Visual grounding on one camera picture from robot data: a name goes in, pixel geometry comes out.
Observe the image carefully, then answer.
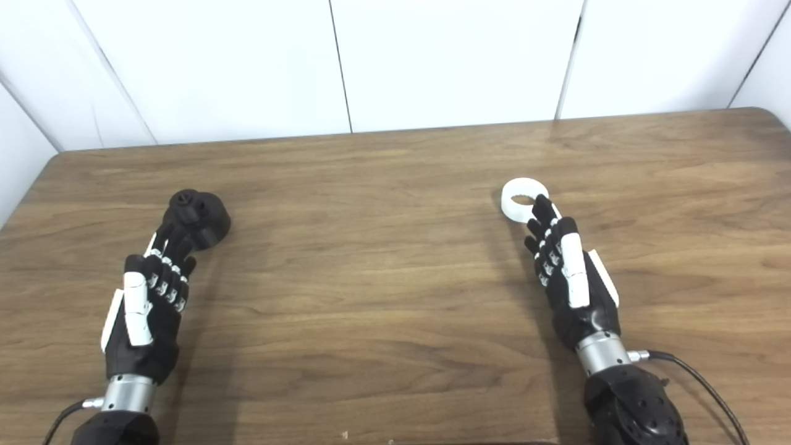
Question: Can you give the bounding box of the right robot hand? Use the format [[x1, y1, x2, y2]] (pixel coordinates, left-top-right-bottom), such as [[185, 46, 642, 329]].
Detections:
[[524, 194, 621, 353]]

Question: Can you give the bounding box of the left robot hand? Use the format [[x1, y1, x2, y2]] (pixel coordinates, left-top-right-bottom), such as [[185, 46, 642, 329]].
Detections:
[[101, 224, 197, 386]]

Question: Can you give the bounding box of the white ring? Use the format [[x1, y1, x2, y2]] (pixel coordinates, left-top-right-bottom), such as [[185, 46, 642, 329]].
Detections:
[[500, 178, 551, 222]]

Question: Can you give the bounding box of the round black part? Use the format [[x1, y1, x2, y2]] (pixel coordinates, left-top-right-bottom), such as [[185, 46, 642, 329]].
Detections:
[[162, 189, 232, 250]]

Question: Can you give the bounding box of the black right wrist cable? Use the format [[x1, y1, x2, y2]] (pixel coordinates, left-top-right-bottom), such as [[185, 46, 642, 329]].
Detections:
[[628, 350, 751, 445]]

